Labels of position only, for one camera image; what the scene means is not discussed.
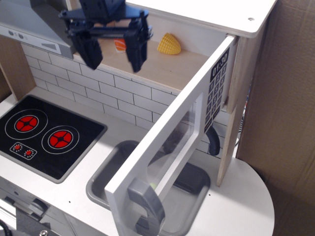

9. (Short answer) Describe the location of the wooden microwave cabinet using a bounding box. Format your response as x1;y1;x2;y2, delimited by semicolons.
100;0;276;185

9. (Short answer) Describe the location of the grey range hood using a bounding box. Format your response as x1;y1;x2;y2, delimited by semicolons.
0;0;76;59

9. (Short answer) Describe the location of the grey microwave door handle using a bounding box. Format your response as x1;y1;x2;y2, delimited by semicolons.
127;178;166;236

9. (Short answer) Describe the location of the dark grey toy faucet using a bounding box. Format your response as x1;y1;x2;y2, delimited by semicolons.
206;126;221;156

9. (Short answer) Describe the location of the grey toy sink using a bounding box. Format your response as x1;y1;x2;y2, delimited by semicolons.
86;140;211;236

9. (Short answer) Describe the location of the grey oven knob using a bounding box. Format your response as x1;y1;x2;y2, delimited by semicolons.
28;198;49;217

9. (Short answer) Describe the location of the black toy stovetop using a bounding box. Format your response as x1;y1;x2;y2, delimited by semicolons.
0;95;107;184

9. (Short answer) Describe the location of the yellow toy corn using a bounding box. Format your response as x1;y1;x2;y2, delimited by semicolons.
157;33;182;55

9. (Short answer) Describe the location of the black cable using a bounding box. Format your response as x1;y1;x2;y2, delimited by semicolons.
0;218;13;236

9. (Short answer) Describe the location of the white toy microwave door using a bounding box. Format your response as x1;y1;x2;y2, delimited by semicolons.
105;35;238;236

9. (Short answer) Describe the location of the brown cardboard panel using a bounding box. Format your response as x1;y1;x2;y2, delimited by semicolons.
235;0;315;197

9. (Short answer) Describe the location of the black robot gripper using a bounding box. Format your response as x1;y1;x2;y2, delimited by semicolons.
59;0;153;73

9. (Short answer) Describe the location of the orange salmon sushi toy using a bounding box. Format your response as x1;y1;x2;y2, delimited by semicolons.
114;38;126;53

